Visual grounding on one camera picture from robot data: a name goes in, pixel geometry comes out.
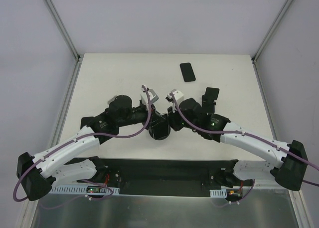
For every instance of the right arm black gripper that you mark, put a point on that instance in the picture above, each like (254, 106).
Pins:
(173, 120)

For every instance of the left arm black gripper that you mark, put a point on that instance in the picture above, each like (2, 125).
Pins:
(154, 121)

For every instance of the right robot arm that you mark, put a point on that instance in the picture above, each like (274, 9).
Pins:
(283, 162)

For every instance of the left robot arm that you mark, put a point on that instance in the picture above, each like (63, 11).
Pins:
(38, 174)

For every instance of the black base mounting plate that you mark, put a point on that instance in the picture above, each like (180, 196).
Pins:
(170, 178)

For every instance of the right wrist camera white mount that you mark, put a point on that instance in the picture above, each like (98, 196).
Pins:
(176, 95)

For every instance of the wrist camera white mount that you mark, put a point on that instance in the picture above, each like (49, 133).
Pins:
(176, 95)
(147, 95)

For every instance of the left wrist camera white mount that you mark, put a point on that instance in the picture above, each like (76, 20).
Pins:
(147, 95)

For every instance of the left aluminium frame post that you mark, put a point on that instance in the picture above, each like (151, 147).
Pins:
(62, 29)

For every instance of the aluminium frame post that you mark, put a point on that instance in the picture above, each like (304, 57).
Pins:
(62, 29)
(272, 29)

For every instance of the right white cable duct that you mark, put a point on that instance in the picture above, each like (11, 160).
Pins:
(222, 193)

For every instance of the white cable duct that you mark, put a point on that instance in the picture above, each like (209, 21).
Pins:
(84, 190)
(222, 193)

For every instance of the left white cable duct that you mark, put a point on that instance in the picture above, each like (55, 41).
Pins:
(84, 190)

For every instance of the right aluminium frame post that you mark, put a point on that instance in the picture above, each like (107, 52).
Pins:
(272, 29)

